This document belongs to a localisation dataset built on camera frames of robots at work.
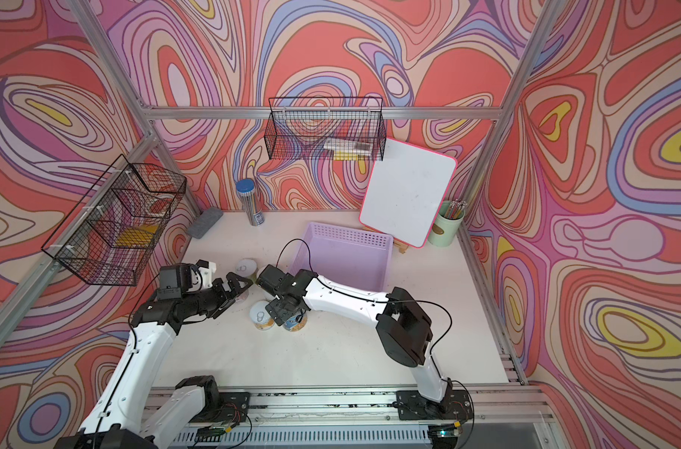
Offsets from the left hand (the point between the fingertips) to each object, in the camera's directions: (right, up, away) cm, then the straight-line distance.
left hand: (244, 290), depth 77 cm
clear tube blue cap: (-8, +33, +25) cm, 42 cm away
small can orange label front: (+2, -10, +7) cm, 12 cm away
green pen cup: (+66, +21, +21) cm, 72 cm away
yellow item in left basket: (-26, +15, -6) cm, 31 cm away
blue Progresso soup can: (+12, -12, +7) cm, 18 cm away
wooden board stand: (+50, +11, +27) cm, 58 cm away
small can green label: (-5, +4, +18) cm, 20 cm away
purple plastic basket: (+30, +7, +29) cm, 42 cm away
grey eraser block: (-30, +20, +34) cm, 49 cm away
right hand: (+12, -7, +6) cm, 15 cm away
